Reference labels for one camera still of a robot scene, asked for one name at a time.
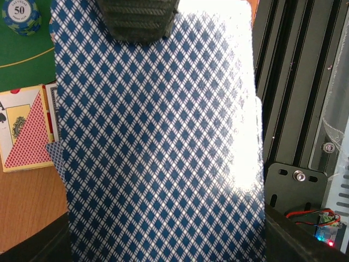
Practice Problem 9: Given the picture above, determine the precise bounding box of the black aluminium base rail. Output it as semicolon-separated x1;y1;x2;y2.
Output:
253;1;348;213

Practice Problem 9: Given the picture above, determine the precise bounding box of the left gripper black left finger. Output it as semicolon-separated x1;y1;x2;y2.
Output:
1;213;71;261

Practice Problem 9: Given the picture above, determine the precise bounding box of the round green poker mat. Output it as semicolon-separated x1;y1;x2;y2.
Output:
1;1;56;92

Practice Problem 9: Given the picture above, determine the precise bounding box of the blue chip stack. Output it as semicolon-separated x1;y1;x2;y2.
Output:
2;0;42;36

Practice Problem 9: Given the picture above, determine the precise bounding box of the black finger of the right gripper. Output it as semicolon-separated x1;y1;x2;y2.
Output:
97;0;179;44

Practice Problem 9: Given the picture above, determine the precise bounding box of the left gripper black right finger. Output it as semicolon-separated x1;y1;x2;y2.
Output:
265;204;348;262

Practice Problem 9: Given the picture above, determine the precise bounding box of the grey playing card deck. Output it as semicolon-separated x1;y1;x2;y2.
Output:
51;1;266;261

